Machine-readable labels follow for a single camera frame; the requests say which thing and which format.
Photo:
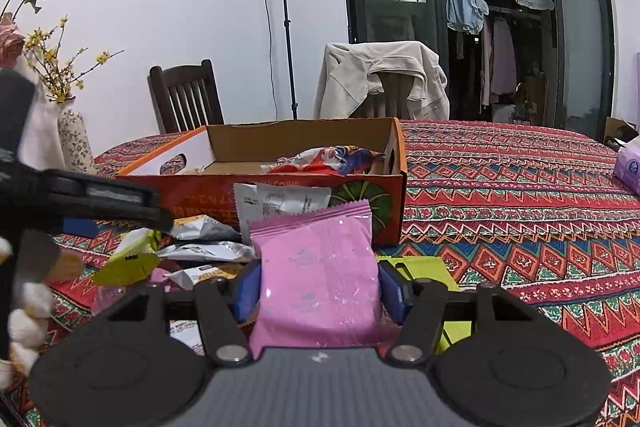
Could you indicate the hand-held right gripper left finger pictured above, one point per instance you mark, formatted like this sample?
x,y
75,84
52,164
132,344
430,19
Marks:
x,y
247,294

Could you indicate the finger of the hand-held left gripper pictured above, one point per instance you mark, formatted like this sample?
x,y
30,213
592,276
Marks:
x,y
60,192
80,228

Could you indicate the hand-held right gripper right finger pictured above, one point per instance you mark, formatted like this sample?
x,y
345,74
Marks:
x,y
390,294

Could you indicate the long green snack packet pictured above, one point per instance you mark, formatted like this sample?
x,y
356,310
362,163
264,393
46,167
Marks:
x,y
425,269

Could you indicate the small green snack packet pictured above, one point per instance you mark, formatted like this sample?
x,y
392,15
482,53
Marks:
x,y
125,264

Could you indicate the large pink snack packet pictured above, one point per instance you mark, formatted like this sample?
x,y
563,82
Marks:
x,y
315,277

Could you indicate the grey white snack packet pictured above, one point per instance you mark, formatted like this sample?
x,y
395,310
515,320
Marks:
x,y
280,207

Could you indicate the orange cardboard box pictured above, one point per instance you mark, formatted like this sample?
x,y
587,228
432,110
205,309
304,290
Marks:
x,y
210,202

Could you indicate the red snack packet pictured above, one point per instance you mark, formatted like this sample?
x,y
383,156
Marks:
x,y
280,168

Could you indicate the cartoon print snack packet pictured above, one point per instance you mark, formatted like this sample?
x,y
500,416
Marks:
x,y
350,159

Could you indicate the person's left hand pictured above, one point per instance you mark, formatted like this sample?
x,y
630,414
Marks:
x,y
30,302

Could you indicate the white food picture snack packet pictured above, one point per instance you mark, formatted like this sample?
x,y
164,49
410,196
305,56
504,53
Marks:
x,y
200,277

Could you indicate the floral ceramic vase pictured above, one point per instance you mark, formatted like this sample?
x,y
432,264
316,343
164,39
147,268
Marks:
x,y
75,142

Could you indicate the yellow flower branches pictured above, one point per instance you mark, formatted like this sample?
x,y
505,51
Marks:
x,y
61,96

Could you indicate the silver yellow snack packet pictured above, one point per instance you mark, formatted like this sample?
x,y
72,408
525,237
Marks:
x,y
205,229

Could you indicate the small pink snack packet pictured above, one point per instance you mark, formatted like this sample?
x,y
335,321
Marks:
x,y
165,268

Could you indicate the dark wooden chair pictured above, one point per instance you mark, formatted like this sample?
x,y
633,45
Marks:
x,y
182,74

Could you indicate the brown wooden chair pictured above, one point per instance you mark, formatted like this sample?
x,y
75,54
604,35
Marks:
x,y
390,97

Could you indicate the beige jacket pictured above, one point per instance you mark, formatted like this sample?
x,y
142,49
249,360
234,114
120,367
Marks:
x,y
345,77

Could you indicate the mauve hanging garment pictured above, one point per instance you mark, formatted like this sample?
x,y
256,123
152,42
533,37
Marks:
x,y
502,57

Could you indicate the purple tissue pack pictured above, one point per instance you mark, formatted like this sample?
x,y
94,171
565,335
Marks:
x,y
630,167

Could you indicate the open brown cardboard box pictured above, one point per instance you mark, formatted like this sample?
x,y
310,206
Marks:
x,y
617,129

